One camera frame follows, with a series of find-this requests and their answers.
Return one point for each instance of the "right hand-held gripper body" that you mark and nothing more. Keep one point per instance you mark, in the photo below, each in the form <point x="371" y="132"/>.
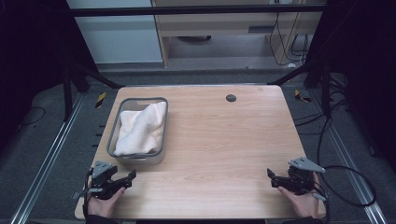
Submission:
<point x="302" y="179"/>

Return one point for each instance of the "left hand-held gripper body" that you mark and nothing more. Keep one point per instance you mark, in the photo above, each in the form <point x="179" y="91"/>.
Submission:
<point x="101" y="169"/>

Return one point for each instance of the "grey plastic basket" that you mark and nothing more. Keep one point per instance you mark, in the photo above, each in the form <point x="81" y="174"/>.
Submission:
<point x="124" y="158"/>

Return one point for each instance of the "white towel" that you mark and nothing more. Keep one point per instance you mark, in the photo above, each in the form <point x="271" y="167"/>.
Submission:
<point x="141" y="130"/>

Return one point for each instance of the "person's right hand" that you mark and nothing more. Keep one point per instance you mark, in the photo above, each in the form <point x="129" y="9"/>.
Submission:
<point x="303" y="205"/>

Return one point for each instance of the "person's left hand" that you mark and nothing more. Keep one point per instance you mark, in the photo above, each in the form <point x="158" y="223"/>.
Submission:
<point x="104" y="207"/>

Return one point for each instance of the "yellow black striped tape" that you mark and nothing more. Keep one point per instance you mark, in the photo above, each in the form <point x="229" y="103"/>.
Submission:
<point x="100" y="100"/>
<point x="300" y="95"/>

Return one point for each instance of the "black metal stand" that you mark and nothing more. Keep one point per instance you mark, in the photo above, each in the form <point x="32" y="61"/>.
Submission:
<point x="67" y="93"/>
<point x="326" y="90"/>

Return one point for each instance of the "grey table grommet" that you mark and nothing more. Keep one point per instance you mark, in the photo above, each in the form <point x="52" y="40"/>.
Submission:
<point x="231" y="98"/>

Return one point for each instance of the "white cabinet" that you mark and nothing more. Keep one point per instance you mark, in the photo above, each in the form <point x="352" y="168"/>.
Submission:
<point x="121" y="43"/>

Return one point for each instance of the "black curtain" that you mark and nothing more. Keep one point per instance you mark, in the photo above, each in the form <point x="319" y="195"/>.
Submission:
<point x="367" y="62"/>
<point x="34" y="46"/>

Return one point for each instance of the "light wooden desk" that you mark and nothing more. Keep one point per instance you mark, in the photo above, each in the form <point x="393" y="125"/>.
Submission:
<point x="218" y="23"/>

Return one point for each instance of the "black horizontal bar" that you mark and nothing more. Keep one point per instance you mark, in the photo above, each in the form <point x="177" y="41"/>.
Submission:
<point x="186" y="10"/>

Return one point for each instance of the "aluminium floor rail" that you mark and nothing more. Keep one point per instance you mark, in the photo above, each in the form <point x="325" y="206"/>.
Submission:
<point x="351" y="168"/>
<point x="46" y="158"/>

